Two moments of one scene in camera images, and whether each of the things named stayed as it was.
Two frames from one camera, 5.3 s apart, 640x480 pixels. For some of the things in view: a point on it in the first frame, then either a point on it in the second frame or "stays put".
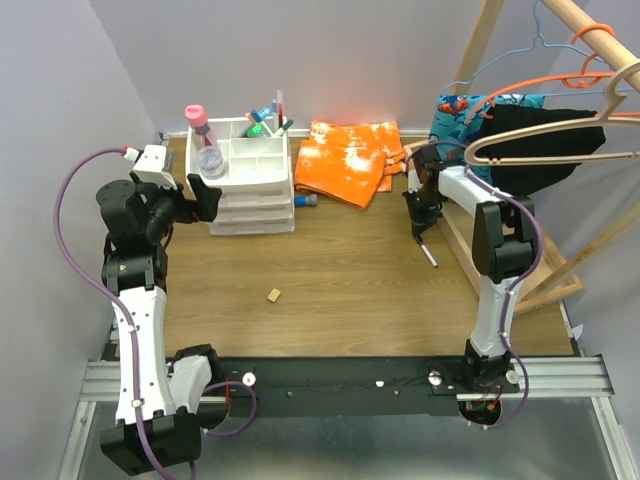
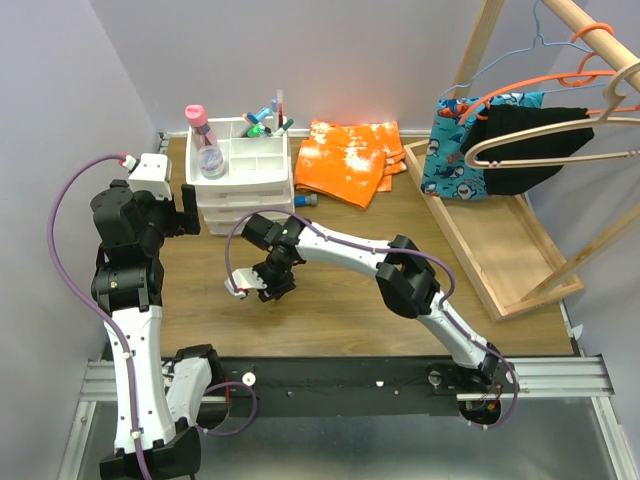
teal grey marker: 252,120 stays put
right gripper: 419,221 to 272,291
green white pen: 286,126 stays put
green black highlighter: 256,130 stays put
